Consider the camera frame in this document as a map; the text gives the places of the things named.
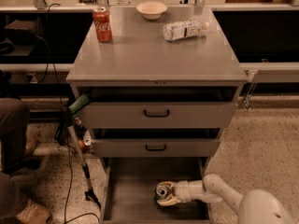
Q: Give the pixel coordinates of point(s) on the green soda can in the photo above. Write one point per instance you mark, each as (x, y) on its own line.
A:
(161, 192)

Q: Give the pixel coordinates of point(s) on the red cola can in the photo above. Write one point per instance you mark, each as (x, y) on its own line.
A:
(102, 24)

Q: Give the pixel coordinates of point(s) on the grey drawer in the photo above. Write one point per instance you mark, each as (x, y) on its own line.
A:
(153, 108)
(190, 142)
(130, 189)

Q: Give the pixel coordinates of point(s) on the orange can on floor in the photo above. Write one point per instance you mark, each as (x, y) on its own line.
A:
(83, 145)

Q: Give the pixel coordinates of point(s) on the grey bottom drawer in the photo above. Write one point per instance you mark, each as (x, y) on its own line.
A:
(130, 189)

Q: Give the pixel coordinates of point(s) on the clear plastic water bottle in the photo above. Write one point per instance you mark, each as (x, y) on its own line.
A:
(184, 29)

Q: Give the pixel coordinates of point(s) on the dark box on shelf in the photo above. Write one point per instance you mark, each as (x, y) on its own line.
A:
(22, 32)

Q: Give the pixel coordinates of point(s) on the white bowl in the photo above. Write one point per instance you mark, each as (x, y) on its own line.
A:
(151, 10)

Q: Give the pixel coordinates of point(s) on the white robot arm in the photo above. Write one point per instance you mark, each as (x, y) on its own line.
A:
(257, 206)

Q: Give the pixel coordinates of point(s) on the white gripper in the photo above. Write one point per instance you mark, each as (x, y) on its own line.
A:
(183, 191)

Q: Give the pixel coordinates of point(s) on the grey top drawer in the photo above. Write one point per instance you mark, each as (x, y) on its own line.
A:
(153, 108)

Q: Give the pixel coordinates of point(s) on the grey metal drawer cabinet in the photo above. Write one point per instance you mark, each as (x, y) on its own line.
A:
(139, 57)

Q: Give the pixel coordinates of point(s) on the tan shoe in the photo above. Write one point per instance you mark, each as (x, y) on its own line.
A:
(29, 212)

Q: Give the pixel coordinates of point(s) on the person's brown trouser leg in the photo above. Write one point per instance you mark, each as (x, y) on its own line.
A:
(14, 115)

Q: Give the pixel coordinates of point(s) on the brown shoe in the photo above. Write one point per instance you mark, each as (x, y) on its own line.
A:
(31, 145)

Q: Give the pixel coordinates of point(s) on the grabber tool with green handle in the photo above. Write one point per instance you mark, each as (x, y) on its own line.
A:
(66, 134)

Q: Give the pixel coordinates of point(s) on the grey middle drawer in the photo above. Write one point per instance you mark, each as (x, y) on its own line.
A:
(190, 142)

